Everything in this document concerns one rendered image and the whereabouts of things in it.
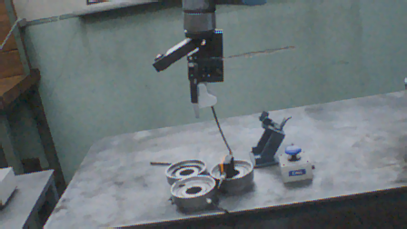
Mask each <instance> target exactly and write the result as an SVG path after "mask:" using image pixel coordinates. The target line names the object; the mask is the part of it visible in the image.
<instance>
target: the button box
mask: <svg viewBox="0 0 407 229"><path fill-rule="evenodd" d="M278 157H279V167H280V172H281V175H282V179H283V183H284V184H290V183H295V182H300V181H309V180H312V179H313V174H312V170H313V169H314V164H312V162H311V161H310V157H309V156H308V153H307V152H306V151H301V152H300V153H299V154H297V155H296V157H295V158H292V155H291V154H278Z"/></svg>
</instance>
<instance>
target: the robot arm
mask: <svg viewBox="0 0 407 229"><path fill-rule="evenodd" d="M267 1H268V0H183V10H184V11H183V14H184V29H185V31H184V33H185V37H186V38H188V39H185V41H183V42H181V43H180V44H178V45H177V46H174V48H172V49H170V50H168V51H166V52H165V53H162V54H160V55H158V56H157V57H156V58H155V59H154V63H153V66H154V68H155V71H157V72H160V71H163V70H165V69H166V68H168V67H169V66H170V65H171V64H173V63H175V61H178V60H179V59H181V58H183V57H184V56H186V55H188V56H187V58H186V59H187V61H188V81H190V86H191V103H192V108H193V113H194V115H195V117H196V118H200V110H201V109H203V108H207V107H210V106H213V105H215V104H216V103H217V99H216V98H217V93H216V92H214V91H211V90H209V89H208V83H218V82H223V29H215V28H216V5H247V6H255V5H265V4H266V2H267ZM203 39H204V40H205V42H203ZM199 83H200V84H199ZM403 157H404V159H405V161H406V162H407V138H406V141H405V143H404V147H403Z"/></svg>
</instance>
